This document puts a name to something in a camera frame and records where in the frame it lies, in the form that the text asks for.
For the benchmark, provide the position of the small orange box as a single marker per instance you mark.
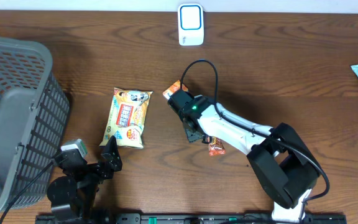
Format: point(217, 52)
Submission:
point(173, 88)

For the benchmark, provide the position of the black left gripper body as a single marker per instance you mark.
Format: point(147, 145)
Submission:
point(97, 171)

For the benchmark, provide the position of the white barcode scanner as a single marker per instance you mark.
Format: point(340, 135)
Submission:
point(190, 24)

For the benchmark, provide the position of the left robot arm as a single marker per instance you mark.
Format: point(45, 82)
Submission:
point(72, 195)

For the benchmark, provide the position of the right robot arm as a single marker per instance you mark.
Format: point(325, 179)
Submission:
point(286, 169)

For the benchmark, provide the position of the red chocolate bar wrapper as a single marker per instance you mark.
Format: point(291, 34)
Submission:
point(215, 146)

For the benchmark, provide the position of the yellow snack bag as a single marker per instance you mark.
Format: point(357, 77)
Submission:
point(126, 120)

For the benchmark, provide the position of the grey plastic basket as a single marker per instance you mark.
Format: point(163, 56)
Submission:
point(33, 115)

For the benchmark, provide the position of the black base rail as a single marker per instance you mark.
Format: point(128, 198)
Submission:
point(135, 218)

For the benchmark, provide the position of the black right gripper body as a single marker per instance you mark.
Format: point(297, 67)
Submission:
point(191, 136)

